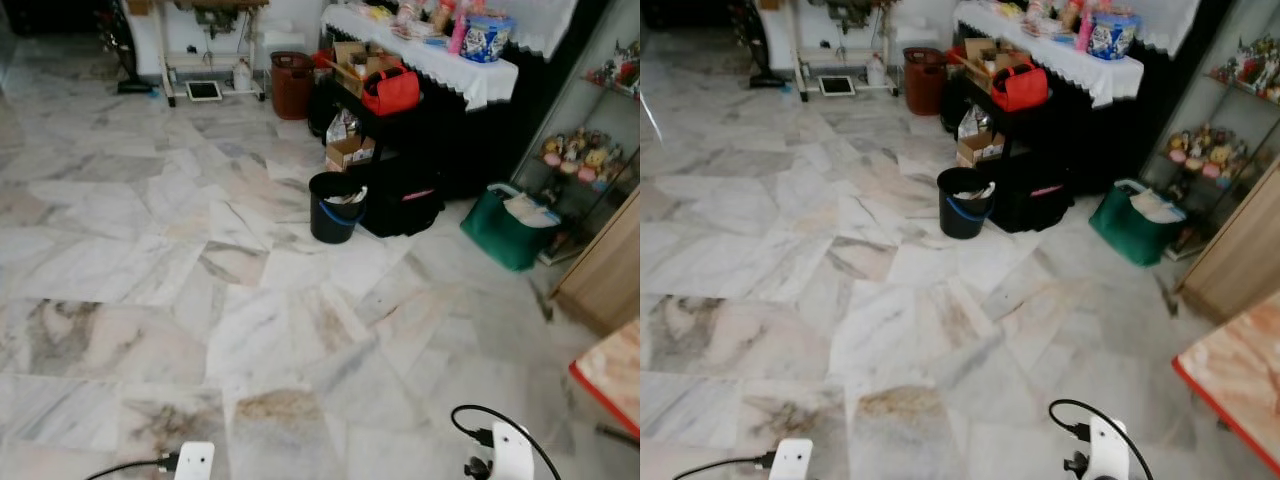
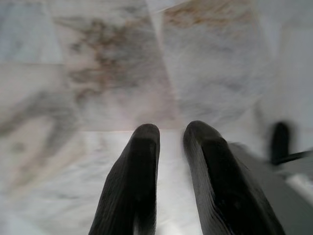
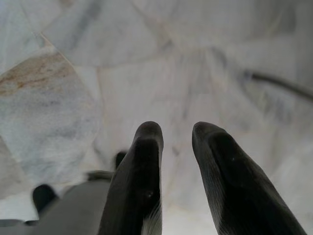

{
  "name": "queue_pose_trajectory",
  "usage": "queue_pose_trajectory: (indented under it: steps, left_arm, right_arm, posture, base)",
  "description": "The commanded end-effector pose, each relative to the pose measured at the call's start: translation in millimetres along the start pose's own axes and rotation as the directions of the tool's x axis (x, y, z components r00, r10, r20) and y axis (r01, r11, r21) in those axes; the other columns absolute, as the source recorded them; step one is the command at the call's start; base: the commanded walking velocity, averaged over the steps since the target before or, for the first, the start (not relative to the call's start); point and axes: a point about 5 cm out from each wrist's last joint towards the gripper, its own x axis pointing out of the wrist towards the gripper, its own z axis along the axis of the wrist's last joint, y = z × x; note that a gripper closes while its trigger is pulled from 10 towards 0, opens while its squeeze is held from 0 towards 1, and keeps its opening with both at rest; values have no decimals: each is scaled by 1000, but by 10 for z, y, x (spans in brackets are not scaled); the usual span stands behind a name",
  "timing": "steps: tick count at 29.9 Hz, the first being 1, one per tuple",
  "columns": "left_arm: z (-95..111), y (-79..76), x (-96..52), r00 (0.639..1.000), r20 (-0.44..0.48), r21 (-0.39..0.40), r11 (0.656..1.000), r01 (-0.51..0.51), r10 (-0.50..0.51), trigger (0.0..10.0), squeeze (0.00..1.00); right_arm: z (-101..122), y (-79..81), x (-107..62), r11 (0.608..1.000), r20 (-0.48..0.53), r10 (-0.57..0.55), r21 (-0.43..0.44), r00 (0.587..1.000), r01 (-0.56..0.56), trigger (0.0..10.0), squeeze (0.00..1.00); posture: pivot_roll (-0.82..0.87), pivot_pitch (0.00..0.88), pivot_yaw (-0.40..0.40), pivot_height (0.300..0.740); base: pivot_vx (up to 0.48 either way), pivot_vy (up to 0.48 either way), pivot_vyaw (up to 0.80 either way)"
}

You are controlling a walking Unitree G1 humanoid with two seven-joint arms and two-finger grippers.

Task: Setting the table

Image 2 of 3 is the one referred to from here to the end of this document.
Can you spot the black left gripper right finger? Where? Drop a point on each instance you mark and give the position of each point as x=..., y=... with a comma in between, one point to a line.
x=220, y=181

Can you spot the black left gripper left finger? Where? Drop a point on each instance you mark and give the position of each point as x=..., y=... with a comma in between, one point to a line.
x=133, y=176

